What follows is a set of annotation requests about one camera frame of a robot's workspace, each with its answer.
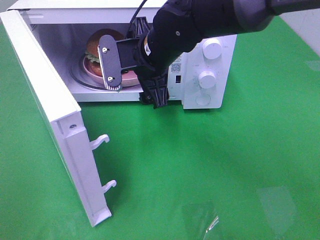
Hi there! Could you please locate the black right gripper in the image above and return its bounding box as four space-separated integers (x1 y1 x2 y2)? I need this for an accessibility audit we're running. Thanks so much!
97 16 170 109

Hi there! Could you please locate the pink round plate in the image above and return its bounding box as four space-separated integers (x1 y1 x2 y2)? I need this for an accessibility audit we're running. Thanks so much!
82 56 140 88

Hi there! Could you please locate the burger with lettuce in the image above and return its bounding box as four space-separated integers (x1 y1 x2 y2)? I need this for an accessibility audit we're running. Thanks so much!
85 28 125 77

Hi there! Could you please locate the white round door button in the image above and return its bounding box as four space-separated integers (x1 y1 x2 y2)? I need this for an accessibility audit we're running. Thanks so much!
195 94 211 106

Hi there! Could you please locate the white round knob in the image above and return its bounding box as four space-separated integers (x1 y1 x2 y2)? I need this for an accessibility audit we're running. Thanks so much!
198 70 217 89
202 38 222 60

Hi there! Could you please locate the white microwave door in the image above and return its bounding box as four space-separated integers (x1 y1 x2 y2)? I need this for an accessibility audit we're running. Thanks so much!
0 10 117 227

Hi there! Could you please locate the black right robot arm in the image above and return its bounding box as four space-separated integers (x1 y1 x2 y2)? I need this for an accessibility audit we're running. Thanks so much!
97 0 320 108

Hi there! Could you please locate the white warning label sticker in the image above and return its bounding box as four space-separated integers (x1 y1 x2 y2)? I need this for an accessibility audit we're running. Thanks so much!
170 56 184 74

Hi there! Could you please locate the white microwave oven body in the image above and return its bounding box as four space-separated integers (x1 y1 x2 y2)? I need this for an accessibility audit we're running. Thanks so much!
6 0 237 109

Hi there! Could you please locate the green table mat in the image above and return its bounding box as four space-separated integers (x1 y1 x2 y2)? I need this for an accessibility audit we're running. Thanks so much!
0 17 320 240

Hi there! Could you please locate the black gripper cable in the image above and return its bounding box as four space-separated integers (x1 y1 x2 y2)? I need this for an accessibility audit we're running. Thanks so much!
126 0 149 36

